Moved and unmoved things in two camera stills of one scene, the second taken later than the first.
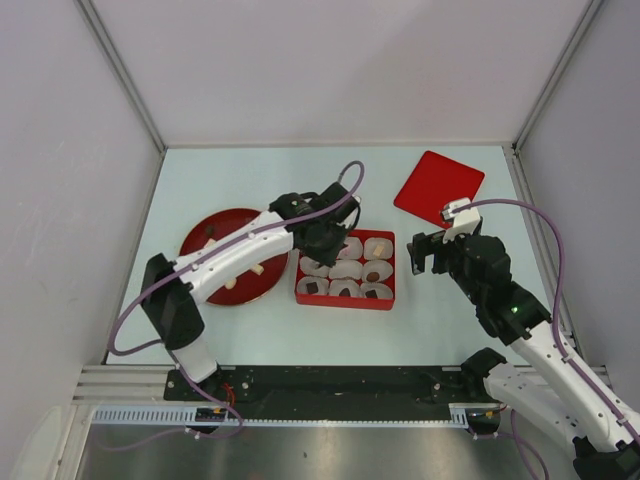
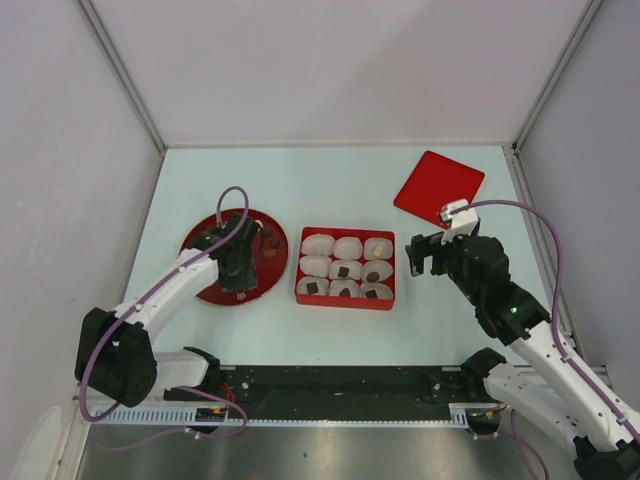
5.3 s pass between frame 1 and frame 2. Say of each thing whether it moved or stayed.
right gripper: stayed
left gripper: moved
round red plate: stayed
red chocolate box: stayed
